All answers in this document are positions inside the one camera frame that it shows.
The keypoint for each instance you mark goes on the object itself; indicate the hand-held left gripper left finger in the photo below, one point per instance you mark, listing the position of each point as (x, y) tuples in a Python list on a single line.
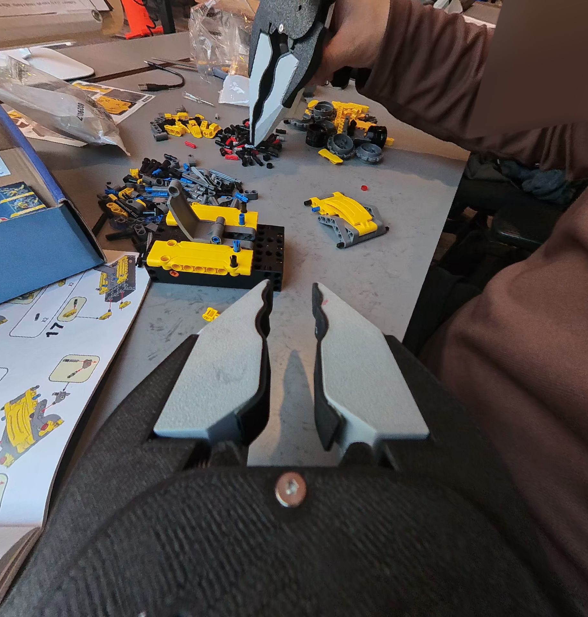
[(212, 385)]

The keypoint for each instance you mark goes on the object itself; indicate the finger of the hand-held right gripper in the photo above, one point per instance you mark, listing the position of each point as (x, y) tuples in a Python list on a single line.
[(261, 72), (282, 91)]

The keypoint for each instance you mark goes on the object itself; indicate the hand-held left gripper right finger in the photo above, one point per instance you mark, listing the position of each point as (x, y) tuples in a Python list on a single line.
[(366, 385)]

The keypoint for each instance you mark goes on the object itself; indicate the pile of black red pins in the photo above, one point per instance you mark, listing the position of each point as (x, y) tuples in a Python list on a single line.
[(246, 154)]

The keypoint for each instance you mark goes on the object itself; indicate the yellow grey brick assembly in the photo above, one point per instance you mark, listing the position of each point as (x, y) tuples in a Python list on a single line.
[(342, 212)]

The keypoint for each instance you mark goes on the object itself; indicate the person's right forearm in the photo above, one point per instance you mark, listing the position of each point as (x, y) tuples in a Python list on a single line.
[(419, 58)]

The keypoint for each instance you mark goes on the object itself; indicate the grey desk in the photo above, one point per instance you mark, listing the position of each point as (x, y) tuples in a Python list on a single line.
[(371, 289)]

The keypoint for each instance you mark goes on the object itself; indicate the person's right hand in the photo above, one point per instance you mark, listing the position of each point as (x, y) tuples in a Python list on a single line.
[(356, 33)]

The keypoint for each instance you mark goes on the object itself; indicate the empty clear plastic bag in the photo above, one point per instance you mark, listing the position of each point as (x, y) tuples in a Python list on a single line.
[(212, 33)]

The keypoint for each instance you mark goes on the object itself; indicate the small clear screwdriver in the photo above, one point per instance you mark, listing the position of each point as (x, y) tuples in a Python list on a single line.
[(197, 99)]

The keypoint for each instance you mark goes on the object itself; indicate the small yellow connector piece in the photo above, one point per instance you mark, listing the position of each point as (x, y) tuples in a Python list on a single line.
[(210, 314)]

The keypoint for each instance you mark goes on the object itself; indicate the pile of wheels and beams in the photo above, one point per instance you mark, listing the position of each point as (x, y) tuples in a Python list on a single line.
[(342, 143)]

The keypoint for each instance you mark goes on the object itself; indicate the yellow curved panel piece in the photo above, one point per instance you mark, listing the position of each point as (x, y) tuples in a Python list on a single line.
[(330, 155)]

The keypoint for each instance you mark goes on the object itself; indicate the yellow long curved piece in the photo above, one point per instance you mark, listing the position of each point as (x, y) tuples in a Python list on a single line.
[(178, 116)]

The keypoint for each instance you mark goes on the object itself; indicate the person's black trousers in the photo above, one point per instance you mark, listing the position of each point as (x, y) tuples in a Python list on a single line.
[(433, 299)]

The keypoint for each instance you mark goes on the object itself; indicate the dark bent beam piece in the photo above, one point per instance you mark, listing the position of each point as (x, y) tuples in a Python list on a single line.
[(159, 132)]

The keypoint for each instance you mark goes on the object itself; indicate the black battery box yellow assembly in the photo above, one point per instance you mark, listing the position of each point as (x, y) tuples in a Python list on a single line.
[(197, 255)]

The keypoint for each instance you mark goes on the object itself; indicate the orange traffic cone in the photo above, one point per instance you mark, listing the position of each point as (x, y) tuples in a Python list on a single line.
[(139, 19)]

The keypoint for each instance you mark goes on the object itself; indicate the instruction booklet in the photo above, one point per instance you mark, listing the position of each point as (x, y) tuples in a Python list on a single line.
[(58, 385)]

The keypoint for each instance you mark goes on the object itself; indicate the pile of small connector pieces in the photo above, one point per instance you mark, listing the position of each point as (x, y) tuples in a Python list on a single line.
[(144, 188)]

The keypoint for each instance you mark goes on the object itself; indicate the white monitor base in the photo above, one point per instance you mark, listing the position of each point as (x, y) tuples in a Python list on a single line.
[(58, 65)]

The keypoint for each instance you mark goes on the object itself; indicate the clear bag of yellow blue parts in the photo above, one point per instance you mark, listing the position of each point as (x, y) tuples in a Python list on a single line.
[(58, 111)]

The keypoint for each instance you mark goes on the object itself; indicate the black mesh office chair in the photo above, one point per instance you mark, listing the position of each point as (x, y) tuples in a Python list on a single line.
[(515, 231)]

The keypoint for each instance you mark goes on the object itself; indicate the blue kit box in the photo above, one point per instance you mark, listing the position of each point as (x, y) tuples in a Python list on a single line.
[(33, 250)]

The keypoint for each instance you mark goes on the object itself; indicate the dark grey jacket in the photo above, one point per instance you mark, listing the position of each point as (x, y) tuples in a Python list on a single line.
[(540, 183)]

